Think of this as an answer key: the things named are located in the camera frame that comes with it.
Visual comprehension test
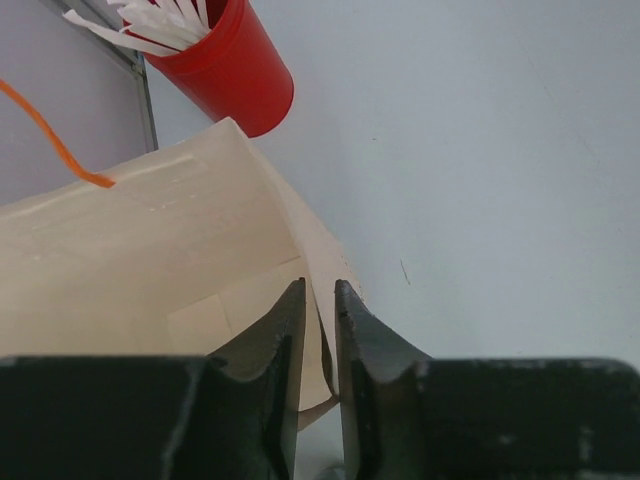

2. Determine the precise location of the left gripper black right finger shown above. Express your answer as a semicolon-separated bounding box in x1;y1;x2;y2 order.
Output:
335;280;639;479

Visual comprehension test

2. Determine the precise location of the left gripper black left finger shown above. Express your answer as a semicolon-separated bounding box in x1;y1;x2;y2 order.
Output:
1;279;306;479

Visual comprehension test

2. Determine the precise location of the white paper takeout bag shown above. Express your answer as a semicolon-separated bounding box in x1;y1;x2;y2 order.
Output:
0;78;366;434

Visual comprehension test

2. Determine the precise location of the red plastic cup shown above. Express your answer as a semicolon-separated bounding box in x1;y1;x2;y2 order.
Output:
145;0;294;138

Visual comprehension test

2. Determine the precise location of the wrapped white straw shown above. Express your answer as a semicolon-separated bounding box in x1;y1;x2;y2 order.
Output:
191;0;213;28
108;1;210;51
63;9;178;57
157;0;209;35
117;5;203;51

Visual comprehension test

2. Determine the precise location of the aluminium frame post left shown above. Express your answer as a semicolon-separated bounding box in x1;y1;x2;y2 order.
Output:
39;0;158;152

